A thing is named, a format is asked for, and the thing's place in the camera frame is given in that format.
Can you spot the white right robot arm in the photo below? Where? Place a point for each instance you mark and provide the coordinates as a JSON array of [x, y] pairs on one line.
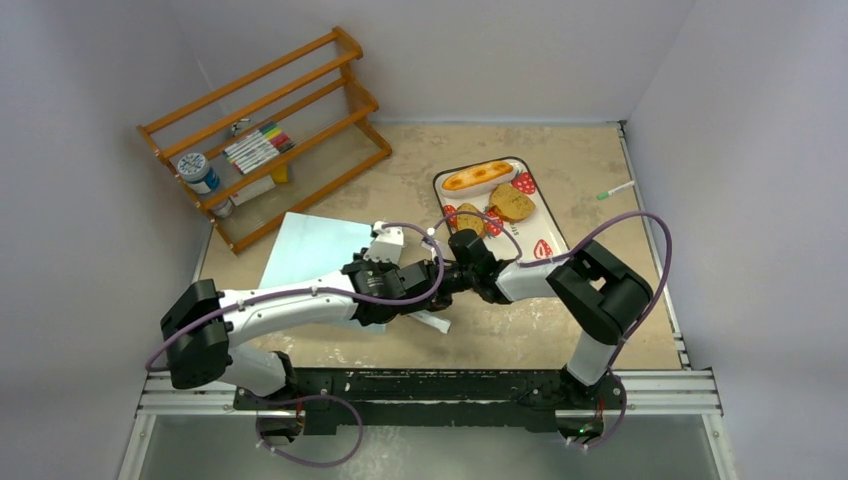
[[604, 295]]

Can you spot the long fake bread loaf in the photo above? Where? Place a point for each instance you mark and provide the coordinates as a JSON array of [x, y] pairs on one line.
[[477, 179]]

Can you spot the light blue paper bag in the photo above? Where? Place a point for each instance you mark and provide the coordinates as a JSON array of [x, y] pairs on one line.
[[308, 247]]

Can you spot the round brown bread slice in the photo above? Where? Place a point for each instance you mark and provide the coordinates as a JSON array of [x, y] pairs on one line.
[[510, 204]]

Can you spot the pack of coloured markers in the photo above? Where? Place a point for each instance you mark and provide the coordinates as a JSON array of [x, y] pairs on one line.
[[258, 148]]

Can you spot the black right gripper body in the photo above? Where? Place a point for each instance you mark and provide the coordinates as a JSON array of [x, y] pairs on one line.
[[469, 278]]

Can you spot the orange wooden shelf rack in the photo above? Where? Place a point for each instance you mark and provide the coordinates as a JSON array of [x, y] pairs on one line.
[[314, 95]]

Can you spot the yellow sponge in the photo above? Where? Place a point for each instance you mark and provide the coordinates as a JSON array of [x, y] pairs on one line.
[[280, 175]]

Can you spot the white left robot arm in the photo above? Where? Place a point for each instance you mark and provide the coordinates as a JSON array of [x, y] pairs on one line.
[[207, 331]]

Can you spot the white strawberry tray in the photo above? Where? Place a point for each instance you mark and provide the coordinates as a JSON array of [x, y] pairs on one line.
[[537, 237]]

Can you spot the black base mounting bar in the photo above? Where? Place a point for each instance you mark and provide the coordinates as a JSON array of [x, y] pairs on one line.
[[538, 401]]

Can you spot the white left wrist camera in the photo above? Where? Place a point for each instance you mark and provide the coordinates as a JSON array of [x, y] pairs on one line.
[[386, 245]]

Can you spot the small clear bottle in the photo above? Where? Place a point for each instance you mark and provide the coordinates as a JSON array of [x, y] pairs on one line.
[[223, 209]]

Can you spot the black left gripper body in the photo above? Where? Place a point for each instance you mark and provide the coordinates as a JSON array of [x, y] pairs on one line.
[[387, 318]]

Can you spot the small white box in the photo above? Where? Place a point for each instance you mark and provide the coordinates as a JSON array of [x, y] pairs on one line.
[[253, 190]]

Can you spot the green capped marker pen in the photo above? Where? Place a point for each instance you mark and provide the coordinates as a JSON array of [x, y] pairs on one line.
[[613, 191]]

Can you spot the aluminium rail frame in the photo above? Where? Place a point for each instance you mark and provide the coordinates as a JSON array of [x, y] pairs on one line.
[[669, 392]]

